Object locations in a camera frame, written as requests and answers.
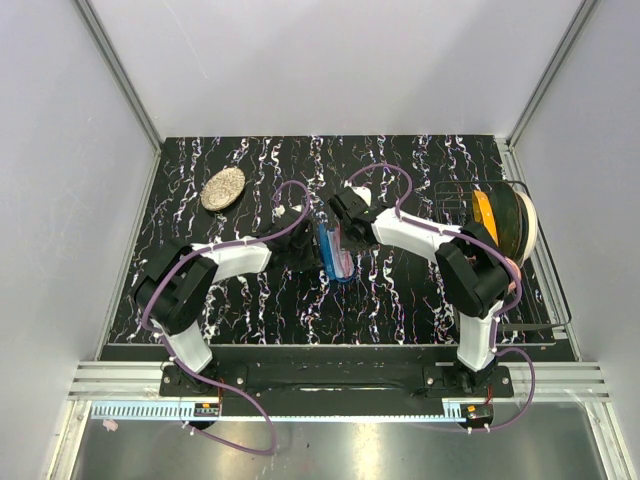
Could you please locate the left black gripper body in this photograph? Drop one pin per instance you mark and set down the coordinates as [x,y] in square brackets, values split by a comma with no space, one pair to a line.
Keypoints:
[304,254]

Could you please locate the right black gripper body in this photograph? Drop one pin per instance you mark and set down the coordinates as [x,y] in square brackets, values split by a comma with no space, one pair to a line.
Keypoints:
[345,226]

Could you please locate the blue glasses case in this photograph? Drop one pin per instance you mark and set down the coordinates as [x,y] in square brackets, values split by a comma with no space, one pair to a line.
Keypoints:
[326,253]

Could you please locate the red frame sunglasses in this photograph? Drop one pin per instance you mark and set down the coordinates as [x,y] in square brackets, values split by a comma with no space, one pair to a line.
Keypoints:
[341,258]

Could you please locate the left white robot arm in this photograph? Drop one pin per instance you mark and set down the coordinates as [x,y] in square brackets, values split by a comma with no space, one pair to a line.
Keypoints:
[172,291]

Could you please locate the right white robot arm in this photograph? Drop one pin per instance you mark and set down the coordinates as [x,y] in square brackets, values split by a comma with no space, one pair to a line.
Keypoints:
[475,275]

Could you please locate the speckled oval stone coaster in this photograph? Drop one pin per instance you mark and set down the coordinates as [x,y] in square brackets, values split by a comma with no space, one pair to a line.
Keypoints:
[223,189]

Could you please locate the yellow plate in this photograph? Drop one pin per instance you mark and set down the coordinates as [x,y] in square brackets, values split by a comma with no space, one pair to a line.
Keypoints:
[483,213]

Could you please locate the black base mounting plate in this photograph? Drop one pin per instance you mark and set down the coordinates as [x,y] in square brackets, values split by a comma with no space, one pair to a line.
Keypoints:
[404,380]

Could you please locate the dark green plate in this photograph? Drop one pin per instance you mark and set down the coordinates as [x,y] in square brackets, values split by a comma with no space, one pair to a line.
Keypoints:
[508,216]

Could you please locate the pink patterned mug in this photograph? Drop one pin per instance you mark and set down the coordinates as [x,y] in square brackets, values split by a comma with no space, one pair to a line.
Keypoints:
[515,274]

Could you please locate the cream white plate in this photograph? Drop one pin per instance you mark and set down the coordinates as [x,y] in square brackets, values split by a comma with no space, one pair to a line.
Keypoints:
[529,225]

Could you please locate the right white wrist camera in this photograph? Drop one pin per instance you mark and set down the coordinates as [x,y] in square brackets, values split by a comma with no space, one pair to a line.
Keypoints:
[363,192]

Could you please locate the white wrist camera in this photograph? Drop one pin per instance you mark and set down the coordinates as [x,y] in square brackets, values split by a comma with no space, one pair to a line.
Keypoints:
[283,211]
[363,192]

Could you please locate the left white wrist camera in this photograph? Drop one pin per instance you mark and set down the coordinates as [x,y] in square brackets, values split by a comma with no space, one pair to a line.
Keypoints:
[283,211]

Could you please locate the white cable duct strip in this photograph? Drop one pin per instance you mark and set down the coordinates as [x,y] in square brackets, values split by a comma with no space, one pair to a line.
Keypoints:
[306,407]

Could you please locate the black wire dish rack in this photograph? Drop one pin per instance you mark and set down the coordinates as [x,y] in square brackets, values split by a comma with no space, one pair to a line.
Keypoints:
[543,314]

